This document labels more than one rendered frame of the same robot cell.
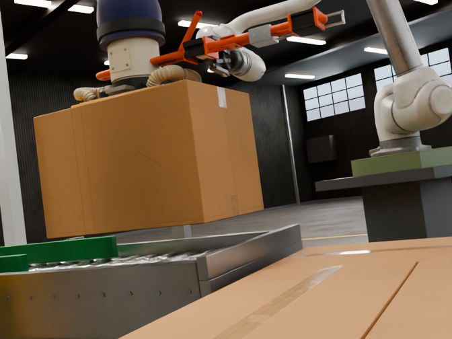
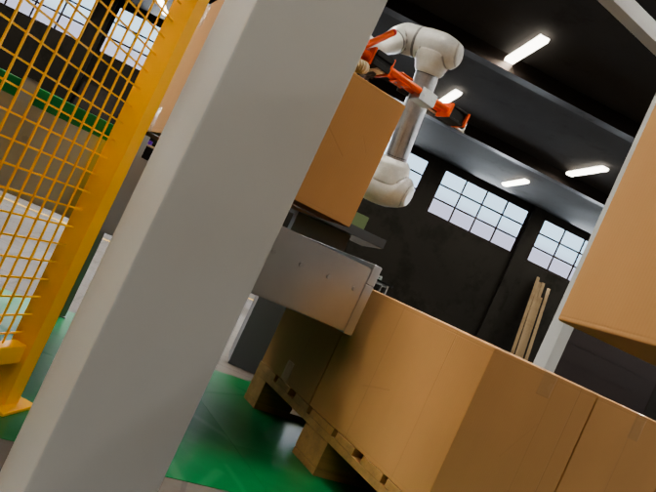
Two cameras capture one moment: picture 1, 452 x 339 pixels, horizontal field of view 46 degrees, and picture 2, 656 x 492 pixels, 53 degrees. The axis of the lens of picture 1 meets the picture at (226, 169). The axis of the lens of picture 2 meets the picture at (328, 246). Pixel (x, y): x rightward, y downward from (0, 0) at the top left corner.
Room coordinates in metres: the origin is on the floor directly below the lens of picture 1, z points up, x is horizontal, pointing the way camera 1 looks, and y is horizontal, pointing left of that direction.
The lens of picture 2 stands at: (0.40, 1.69, 0.55)
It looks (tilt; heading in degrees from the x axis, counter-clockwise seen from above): 2 degrees up; 305
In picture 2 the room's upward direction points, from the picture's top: 25 degrees clockwise
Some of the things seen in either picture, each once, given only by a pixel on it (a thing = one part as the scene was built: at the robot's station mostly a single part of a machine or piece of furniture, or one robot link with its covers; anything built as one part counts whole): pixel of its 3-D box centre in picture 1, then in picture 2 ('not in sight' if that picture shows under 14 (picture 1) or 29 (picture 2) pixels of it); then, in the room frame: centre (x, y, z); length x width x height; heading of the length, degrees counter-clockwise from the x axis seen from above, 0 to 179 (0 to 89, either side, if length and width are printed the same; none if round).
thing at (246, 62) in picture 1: (236, 62); not in sight; (1.87, -0.08, 1.20); 0.09 x 0.06 x 0.09; 63
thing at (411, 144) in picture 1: (395, 146); not in sight; (2.13, -0.68, 0.85); 0.22 x 0.18 x 0.06; 50
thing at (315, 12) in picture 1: (306, 22); (452, 115); (1.51, -0.28, 1.20); 0.08 x 0.07 x 0.05; 64
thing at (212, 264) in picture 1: (258, 246); (319, 252); (1.63, -0.07, 0.58); 0.70 x 0.03 x 0.06; 154
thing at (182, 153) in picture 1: (150, 164); (268, 118); (1.78, 0.25, 0.88); 0.60 x 0.40 x 0.40; 62
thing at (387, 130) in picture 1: (396, 111); not in sight; (2.11, -0.70, 0.98); 0.18 x 0.16 x 0.22; 12
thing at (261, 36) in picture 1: (263, 35); (423, 98); (1.58, -0.16, 1.20); 0.07 x 0.07 x 0.04; 64
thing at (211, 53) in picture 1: (200, 50); (376, 62); (1.67, 0.03, 1.21); 0.10 x 0.08 x 0.06; 154
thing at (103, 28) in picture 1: (132, 33); not in sight; (1.78, 0.25, 1.32); 0.23 x 0.23 x 0.04
